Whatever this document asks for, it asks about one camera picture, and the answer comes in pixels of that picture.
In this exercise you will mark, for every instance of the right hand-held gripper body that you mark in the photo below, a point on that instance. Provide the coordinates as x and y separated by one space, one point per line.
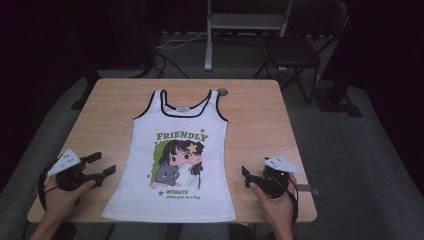
275 183

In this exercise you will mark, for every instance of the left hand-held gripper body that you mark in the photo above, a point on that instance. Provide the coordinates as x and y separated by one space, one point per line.
65 163

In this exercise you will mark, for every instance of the white printed tank top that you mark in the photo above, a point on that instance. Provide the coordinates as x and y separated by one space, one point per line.
180 126

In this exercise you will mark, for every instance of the person's right hand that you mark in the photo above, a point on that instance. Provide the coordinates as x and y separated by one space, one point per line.
280 210

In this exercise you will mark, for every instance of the person's left hand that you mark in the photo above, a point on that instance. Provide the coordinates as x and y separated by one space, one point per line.
60 203

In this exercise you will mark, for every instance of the grey tape strip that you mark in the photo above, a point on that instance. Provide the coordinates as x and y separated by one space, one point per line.
308 189

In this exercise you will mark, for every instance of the black table foot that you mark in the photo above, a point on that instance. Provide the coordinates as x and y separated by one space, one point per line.
81 100

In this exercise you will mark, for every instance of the person's grey trousers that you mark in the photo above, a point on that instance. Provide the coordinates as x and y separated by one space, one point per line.
146 232

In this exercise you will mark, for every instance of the grey round table grommet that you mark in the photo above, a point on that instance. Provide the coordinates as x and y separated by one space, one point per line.
224 91

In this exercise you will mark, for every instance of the black stand base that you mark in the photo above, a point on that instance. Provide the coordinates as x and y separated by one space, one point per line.
338 103

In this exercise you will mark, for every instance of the black floor stand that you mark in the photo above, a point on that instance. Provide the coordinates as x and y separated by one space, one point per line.
146 50

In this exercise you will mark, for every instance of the black folding chair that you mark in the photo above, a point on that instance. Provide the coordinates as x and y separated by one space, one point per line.
293 50

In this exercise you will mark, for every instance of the grey metal stand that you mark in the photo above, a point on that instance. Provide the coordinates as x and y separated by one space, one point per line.
245 20

